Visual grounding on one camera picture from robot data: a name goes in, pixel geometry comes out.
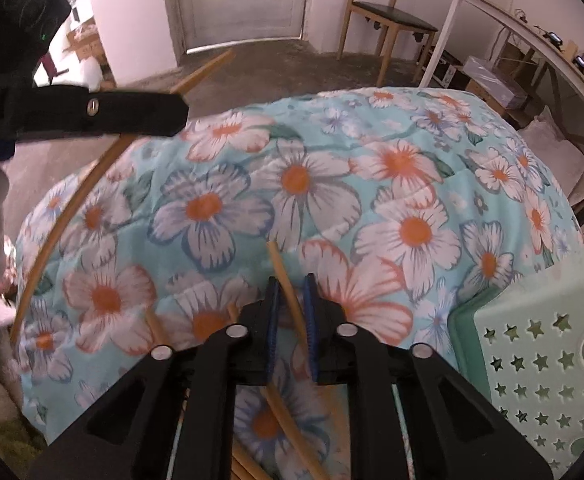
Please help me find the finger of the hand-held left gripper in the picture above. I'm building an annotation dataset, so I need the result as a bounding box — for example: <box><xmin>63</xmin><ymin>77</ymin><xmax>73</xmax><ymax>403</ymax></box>
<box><xmin>11</xmin><ymin>84</ymin><xmax>189</xmax><ymax>144</ymax></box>

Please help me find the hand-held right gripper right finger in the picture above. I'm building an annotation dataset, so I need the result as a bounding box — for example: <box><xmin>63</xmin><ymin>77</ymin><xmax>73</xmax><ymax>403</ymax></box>
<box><xmin>303</xmin><ymin>274</ymin><xmax>554</xmax><ymax>480</ymax></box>

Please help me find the cardboard box under desk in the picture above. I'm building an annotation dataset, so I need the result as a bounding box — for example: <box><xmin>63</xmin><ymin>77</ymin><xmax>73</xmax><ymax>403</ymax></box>
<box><xmin>467</xmin><ymin>80</ymin><xmax>515</xmax><ymax>117</ymax></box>

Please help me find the wooden chair with dark seat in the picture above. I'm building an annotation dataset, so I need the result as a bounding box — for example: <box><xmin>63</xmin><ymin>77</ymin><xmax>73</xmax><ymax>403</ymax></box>
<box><xmin>337</xmin><ymin>0</ymin><xmax>440</xmax><ymax>86</ymax></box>

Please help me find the green star-cutout utensil holder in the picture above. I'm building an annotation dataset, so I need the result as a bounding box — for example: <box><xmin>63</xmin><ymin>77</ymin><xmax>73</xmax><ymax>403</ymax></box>
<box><xmin>451</xmin><ymin>247</ymin><xmax>584</xmax><ymax>480</ymax></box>

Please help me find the plastic-wrapped grey box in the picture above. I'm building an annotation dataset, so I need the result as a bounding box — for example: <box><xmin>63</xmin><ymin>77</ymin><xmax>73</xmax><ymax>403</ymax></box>
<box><xmin>464</xmin><ymin>55</ymin><xmax>529</xmax><ymax>106</ymax></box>

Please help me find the floral blue blanket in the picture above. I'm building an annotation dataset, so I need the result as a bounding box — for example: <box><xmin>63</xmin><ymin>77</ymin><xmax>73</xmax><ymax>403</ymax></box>
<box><xmin>9</xmin><ymin>87</ymin><xmax>584</xmax><ymax>480</ymax></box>

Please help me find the white panel door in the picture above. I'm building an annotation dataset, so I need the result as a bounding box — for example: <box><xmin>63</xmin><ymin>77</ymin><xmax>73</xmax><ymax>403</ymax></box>
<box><xmin>161</xmin><ymin>0</ymin><xmax>313</xmax><ymax>56</ymax></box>

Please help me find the large white sack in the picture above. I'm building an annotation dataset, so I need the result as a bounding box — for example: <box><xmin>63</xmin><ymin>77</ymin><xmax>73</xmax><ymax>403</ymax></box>
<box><xmin>517</xmin><ymin>105</ymin><xmax>584</xmax><ymax>206</ymax></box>

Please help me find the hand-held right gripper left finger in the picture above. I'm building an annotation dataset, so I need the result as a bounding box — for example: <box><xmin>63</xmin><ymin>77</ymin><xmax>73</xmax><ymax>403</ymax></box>
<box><xmin>28</xmin><ymin>276</ymin><xmax>281</xmax><ymax>480</ymax></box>

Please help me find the white-legged desk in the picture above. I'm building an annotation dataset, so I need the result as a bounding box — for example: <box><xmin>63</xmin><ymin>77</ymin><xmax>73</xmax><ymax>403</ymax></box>
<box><xmin>419</xmin><ymin>0</ymin><xmax>584</xmax><ymax>201</ymax></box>

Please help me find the open cardboard box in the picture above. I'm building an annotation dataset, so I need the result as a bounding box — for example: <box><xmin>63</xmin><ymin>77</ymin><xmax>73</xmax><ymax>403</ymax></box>
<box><xmin>64</xmin><ymin>16</ymin><xmax>105</xmax><ymax>61</ymax></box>

